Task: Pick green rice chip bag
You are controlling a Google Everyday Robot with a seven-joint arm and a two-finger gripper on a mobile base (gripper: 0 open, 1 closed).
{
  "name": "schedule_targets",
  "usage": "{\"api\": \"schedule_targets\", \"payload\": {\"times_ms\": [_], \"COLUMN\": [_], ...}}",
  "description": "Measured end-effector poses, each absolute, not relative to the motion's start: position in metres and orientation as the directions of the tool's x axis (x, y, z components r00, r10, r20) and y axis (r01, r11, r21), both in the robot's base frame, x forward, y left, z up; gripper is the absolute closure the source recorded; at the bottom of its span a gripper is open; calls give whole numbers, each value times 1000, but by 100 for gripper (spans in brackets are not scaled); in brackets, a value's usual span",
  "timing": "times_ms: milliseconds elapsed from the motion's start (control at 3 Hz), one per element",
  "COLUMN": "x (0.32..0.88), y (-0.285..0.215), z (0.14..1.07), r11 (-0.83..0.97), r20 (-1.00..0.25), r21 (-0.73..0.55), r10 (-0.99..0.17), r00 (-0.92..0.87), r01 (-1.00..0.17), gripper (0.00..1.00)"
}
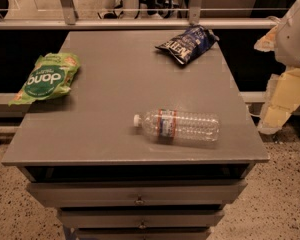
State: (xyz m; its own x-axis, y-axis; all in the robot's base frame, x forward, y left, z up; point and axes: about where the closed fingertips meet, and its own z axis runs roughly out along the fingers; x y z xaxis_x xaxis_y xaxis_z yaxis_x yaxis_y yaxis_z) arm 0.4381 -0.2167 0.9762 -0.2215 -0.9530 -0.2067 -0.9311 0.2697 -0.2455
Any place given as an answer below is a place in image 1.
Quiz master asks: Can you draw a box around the dark blue chip bag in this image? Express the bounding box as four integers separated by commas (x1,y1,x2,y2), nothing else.
157,25,219,65

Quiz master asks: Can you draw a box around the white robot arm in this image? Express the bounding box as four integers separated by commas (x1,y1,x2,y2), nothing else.
254,0,300,135

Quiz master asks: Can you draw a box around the green rice chip bag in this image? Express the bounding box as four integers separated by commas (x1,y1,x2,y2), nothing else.
8,53,81,106

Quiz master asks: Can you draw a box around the clear plastic water bottle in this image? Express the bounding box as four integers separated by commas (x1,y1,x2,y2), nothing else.
133,109,220,142

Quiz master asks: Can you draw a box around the metal railing frame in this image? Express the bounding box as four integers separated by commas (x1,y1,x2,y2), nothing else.
0,0,294,94

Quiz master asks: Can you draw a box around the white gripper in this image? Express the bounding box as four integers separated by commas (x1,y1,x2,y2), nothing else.
254,0,300,135

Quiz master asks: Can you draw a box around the grey drawer cabinet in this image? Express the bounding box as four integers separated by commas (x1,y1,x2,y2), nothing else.
3,30,268,240

